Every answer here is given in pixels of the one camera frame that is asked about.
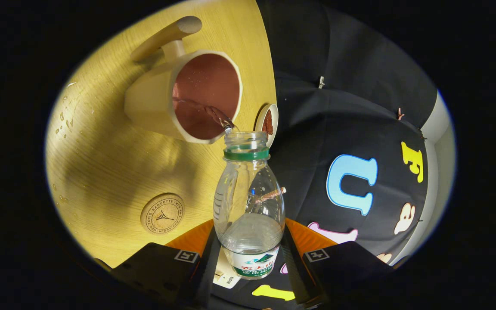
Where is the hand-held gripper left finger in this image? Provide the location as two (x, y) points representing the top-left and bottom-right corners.
(110, 219), (222, 310)

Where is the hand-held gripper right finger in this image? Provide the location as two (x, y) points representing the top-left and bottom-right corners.
(280, 217), (395, 308)

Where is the clear plastic bottle green label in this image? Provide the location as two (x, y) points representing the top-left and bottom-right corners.
(213, 131), (286, 280)

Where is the round wooden coaster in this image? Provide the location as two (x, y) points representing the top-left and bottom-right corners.
(140, 192), (185, 235)

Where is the cream cup brown inside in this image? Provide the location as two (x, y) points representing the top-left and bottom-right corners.
(124, 16), (243, 145)

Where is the white toaster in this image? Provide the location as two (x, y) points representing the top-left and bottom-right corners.
(213, 248), (241, 289)

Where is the wooden table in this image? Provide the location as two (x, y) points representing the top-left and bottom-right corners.
(45, 0), (278, 270)

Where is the brown food piece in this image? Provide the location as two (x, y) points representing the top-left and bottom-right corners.
(262, 110), (274, 136)

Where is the round white plate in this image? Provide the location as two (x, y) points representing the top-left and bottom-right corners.
(254, 103), (279, 148)

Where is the black backdrop cloth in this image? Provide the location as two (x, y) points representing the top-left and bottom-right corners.
(257, 0), (440, 310)

